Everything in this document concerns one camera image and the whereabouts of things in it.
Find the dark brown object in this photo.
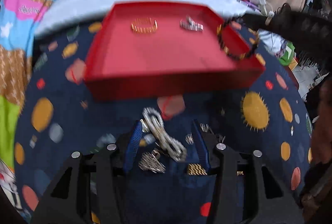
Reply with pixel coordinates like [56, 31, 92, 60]
[299, 79, 332, 215]

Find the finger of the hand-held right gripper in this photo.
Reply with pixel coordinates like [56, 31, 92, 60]
[242, 12, 278, 32]

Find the navy planet print cloth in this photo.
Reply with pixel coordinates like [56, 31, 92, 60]
[14, 19, 313, 224]

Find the green toy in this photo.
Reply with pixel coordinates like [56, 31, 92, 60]
[279, 42, 297, 66]

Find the silver claw clip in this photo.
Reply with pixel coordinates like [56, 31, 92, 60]
[138, 152, 166, 174]

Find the red tray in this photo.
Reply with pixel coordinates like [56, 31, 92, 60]
[83, 1, 266, 102]

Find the colourful patchwork blanket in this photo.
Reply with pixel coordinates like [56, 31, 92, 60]
[0, 0, 62, 214]

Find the silver hair clip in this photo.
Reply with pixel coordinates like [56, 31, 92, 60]
[180, 16, 204, 32]

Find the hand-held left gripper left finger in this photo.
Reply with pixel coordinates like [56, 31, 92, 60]
[31, 121, 144, 224]

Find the gold band bracelet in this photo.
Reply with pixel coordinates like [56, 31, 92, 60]
[130, 17, 159, 35]

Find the silver large-link chain bracelet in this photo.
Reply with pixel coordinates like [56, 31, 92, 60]
[142, 107, 188, 162]

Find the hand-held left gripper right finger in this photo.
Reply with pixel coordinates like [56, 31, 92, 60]
[191, 119, 304, 224]

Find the black and gold beaded bracelet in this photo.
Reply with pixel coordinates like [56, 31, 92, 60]
[216, 20, 260, 61]

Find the small gold clip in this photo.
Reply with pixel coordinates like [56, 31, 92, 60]
[187, 163, 208, 176]

